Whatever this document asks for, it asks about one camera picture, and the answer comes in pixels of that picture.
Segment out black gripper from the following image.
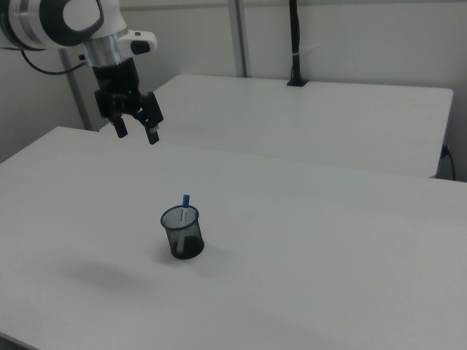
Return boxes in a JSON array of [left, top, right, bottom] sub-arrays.
[[90, 59, 164, 146]]

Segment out white rectangular table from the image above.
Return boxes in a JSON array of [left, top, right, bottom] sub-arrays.
[[97, 74, 455, 179]]

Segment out black power cable by table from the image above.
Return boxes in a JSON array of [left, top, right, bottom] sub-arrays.
[[441, 144, 457, 181]]

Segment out black cable on robot arm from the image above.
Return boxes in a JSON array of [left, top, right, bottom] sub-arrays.
[[20, 49, 88, 76]]

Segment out black pole with clamp base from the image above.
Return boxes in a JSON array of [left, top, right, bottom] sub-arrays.
[[286, 0, 309, 88]]

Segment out thin grey wall frame post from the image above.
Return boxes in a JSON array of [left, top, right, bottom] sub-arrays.
[[58, 49, 93, 131]]

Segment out wide grey wall frame post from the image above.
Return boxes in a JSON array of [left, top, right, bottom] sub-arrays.
[[227, 0, 253, 79]]

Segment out white marker with blue cap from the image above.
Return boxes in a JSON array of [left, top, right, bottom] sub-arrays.
[[178, 193, 193, 254]]

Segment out black mesh pen cup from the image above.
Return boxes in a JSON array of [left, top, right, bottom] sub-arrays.
[[159, 204, 206, 261]]

